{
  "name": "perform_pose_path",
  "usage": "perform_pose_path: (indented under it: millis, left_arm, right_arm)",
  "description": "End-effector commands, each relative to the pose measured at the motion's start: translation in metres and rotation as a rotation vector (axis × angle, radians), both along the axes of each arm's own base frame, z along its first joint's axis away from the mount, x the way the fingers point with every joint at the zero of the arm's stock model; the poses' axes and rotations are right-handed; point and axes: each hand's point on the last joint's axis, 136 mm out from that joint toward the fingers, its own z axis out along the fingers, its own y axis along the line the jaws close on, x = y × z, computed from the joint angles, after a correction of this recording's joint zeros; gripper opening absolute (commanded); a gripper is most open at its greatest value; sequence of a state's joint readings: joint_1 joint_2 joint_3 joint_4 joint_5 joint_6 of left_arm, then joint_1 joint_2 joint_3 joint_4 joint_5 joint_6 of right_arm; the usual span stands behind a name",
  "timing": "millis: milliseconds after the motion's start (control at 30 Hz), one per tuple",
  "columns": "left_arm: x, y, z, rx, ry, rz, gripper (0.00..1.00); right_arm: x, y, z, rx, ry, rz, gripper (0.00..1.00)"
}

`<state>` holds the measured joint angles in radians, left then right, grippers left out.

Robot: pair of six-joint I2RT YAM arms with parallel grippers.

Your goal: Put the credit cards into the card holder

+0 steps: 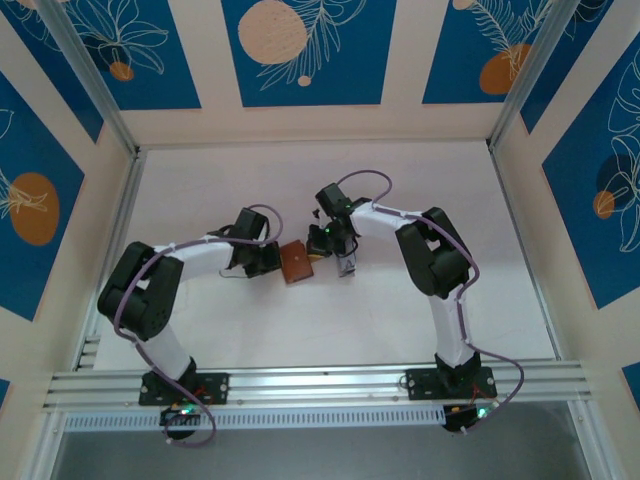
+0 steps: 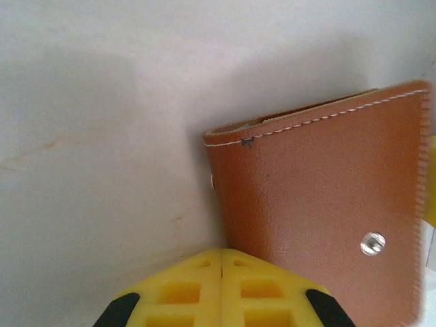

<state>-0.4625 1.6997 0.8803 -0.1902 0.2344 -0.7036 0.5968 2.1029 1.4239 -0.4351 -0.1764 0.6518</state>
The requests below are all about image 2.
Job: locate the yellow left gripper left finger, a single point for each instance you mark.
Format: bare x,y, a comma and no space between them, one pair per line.
207,289

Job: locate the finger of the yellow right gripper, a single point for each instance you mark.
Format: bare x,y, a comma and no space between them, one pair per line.
431,177

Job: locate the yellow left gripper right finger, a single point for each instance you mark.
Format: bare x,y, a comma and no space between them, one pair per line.
231,289

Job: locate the brown leather card holder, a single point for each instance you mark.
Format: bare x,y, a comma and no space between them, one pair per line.
306,187

